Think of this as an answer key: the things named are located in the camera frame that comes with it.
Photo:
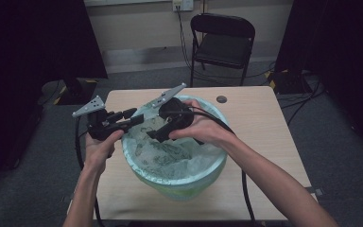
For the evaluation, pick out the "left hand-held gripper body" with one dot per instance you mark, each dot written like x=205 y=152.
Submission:
x=99 y=127

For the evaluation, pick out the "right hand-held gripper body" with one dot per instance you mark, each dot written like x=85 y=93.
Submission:
x=175 y=115

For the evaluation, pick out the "green butterfly-print plastic bag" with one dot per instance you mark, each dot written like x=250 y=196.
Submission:
x=170 y=159

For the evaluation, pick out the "light blue mesh wastebasket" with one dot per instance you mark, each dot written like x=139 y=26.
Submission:
x=186 y=195

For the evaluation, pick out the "person's left hand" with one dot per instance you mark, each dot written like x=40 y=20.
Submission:
x=99 y=151

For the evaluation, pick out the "person's right hand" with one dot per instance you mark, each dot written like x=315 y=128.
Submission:
x=208 y=129

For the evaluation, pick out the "grey table grommet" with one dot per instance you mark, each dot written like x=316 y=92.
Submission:
x=221 y=99

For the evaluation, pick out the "black folding chair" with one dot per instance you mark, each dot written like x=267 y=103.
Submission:
x=223 y=48

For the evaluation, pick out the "dark curtain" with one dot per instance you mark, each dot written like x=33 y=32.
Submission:
x=28 y=63
x=343 y=63

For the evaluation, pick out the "black floor box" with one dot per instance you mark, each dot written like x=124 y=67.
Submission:
x=290 y=83

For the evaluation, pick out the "white wall socket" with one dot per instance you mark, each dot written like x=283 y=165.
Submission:
x=184 y=4

